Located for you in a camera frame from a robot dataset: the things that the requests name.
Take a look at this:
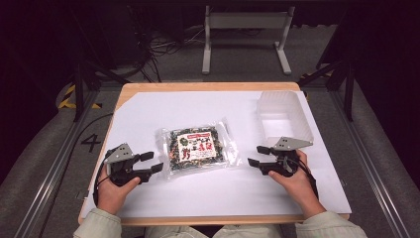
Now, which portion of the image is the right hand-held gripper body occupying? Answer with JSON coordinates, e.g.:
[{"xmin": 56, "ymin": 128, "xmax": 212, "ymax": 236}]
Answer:
[{"xmin": 260, "ymin": 136, "xmax": 314, "ymax": 179}]

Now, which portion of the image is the aluminium floor rail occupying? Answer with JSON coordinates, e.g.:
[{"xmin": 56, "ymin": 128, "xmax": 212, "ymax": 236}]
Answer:
[
  {"xmin": 329, "ymin": 89, "xmax": 411, "ymax": 238},
  {"xmin": 14, "ymin": 88, "xmax": 101, "ymax": 238}
]

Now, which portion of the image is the translucent white plastic bin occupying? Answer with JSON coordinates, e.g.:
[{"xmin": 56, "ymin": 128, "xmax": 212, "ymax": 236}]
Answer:
[{"xmin": 256, "ymin": 90, "xmax": 315, "ymax": 151}]

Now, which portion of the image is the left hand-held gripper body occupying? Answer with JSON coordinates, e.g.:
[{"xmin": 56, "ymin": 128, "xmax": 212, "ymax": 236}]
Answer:
[{"xmin": 103, "ymin": 142, "xmax": 154, "ymax": 187}]

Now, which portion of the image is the person's right hand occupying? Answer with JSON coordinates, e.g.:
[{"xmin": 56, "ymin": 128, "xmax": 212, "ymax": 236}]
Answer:
[{"xmin": 267, "ymin": 149, "xmax": 327, "ymax": 220}]

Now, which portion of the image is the tangle of black floor cables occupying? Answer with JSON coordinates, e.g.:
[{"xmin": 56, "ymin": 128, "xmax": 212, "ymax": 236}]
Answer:
[{"xmin": 130, "ymin": 23, "xmax": 207, "ymax": 83}]

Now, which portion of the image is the long black floor cable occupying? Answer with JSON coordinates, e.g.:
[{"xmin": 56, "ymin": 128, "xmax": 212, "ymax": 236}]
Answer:
[{"xmin": 38, "ymin": 112, "xmax": 114, "ymax": 238}]

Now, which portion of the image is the black metal stand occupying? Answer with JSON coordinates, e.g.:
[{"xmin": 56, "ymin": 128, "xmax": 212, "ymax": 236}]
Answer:
[
  {"xmin": 72, "ymin": 59, "xmax": 131, "ymax": 123},
  {"xmin": 297, "ymin": 58, "xmax": 357, "ymax": 123}
]

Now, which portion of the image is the left hand-held gripper cable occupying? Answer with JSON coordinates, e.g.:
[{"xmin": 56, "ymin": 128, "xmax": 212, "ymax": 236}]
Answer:
[{"xmin": 92, "ymin": 154, "xmax": 114, "ymax": 206}]

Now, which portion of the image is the clear bag with printed label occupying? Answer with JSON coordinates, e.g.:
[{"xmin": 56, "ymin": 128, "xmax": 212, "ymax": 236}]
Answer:
[{"xmin": 155, "ymin": 118, "xmax": 241, "ymax": 181}]

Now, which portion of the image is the white metal stand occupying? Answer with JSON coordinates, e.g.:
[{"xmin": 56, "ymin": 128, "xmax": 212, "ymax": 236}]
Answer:
[{"xmin": 201, "ymin": 5, "xmax": 296, "ymax": 76}]

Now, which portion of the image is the yellow black hazard tape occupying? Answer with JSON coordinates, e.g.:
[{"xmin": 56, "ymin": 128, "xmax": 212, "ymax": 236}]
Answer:
[{"xmin": 57, "ymin": 84, "xmax": 102, "ymax": 110}]

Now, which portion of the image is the person's lap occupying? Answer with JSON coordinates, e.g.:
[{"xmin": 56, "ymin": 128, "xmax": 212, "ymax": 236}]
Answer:
[{"xmin": 144, "ymin": 223, "xmax": 285, "ymax": 238}]

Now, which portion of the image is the right hand-held gripper cable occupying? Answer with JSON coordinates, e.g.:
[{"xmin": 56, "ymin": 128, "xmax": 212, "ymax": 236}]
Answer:
[{"xmin": 290, "ymin": 158, "xmax": 320, "ymax": 200}]

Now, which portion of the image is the person's left hand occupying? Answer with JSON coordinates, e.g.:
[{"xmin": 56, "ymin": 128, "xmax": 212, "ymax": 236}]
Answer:
[{"xmin": 96, "ymin": 165, "xmax": 142, "ymax": 216}]

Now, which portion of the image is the hand-held gripper cable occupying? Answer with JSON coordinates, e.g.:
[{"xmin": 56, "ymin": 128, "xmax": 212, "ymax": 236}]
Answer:
[
  {"xmin": 290, "ymin": 158, "xmax": 320, "ymax": 200},
  {"xmin": 92, "ymin": 154, "xmax": 114, "ymax": 206}
]

